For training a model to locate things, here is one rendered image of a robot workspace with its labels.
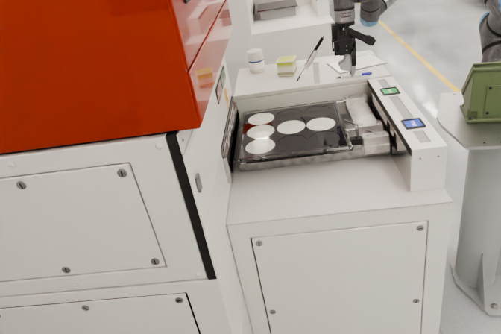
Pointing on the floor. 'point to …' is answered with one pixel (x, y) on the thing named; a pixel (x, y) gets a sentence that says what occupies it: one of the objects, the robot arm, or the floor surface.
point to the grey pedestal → (481, 232)
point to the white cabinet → (345, 271)
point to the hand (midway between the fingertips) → (353, 72)
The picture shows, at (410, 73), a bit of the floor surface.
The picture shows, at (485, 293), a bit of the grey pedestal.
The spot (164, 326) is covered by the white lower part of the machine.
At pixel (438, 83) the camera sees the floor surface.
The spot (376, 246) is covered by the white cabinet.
